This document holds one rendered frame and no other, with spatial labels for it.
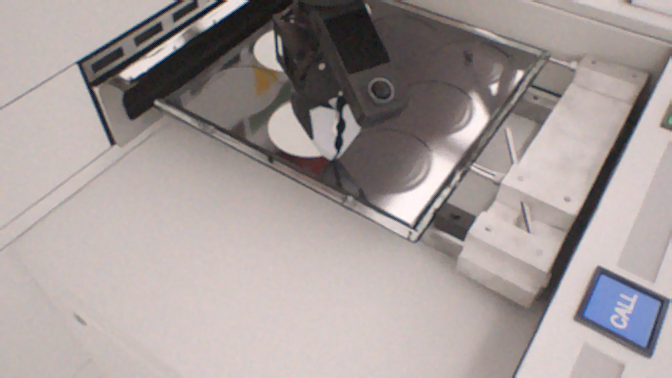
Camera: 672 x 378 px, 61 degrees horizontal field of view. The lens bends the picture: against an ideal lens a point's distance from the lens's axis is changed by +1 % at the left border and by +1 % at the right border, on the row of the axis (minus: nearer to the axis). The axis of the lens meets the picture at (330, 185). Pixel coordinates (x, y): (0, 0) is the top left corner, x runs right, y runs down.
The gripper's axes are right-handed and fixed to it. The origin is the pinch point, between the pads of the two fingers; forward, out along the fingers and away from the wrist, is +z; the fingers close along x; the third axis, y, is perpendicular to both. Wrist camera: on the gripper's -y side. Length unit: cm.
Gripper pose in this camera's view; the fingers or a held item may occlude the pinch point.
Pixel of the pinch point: (336, 153)
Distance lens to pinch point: 61.4
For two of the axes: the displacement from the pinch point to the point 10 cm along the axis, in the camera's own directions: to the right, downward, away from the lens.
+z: 0.0, 6.6, 7.5
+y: -4.3, -6.8, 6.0
